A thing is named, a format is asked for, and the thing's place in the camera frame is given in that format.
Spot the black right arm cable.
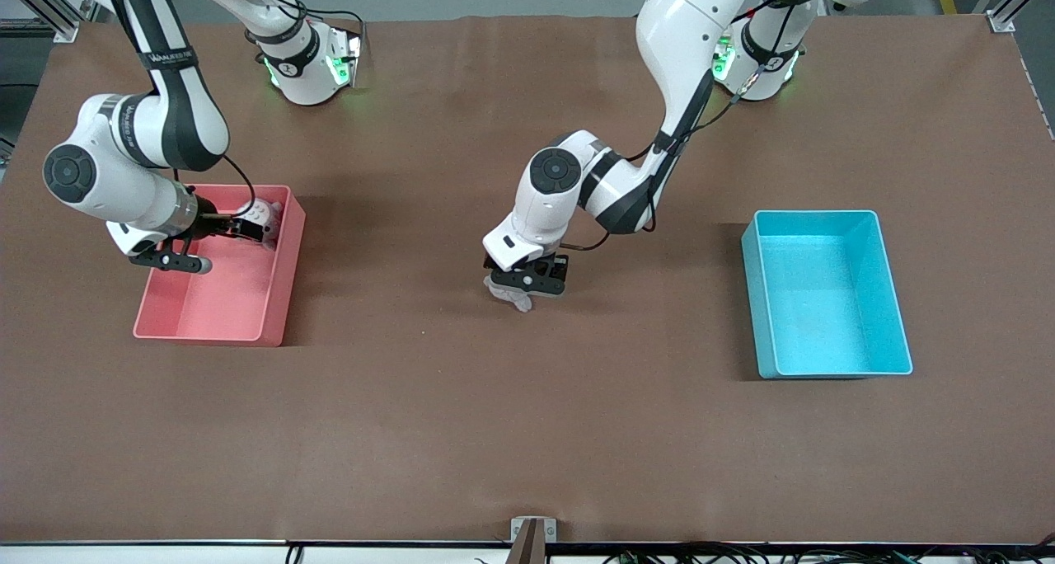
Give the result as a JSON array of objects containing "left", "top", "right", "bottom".
[{"left": 219, "top": 153, "right": 258, "bottom": 217}]

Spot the grey metal bracket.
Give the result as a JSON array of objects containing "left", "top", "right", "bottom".
[{"left": 510, "top": 516, "right": 558, "bottom": 543}]

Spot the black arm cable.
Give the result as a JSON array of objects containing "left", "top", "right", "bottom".
[
  {"left": 219, "top": 153, "right": 258, "bottom": 217},
  {"left": 560, "top": 0, "right": 784, "bottom": 253}
]

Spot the grey Totoro plush toy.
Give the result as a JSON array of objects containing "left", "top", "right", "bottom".
[
  {"left": 484, "top": 275, "right": 537, "bottom": 313},
  {"left": 235, "top": 199, "right": 284, "bottom": 251}
]

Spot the dark brown post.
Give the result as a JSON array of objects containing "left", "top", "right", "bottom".
[{"left": 506, "top": 519, "right": 546, "bottom": 564}]

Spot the aluminium frame post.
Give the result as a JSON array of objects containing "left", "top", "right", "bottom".
[
  {"left": 977, "top": 0, "right": 1055, "bottom": 34},
  {"left": 0, "top": 0, "right": 79, "bottom": 44}
]

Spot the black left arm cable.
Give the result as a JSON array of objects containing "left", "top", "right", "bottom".
[{"left": 560, "top": 0, "right": 784, "bottom": 253}]

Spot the pink plastic box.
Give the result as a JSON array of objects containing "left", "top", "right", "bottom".
[{"left": 134, "top": 184, "right": 307, "bottom": 347}]

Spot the blue plastic box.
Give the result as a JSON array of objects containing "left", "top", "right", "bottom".
[{"left": 741, "top": 209, "right": 914, "bottom": 379}]

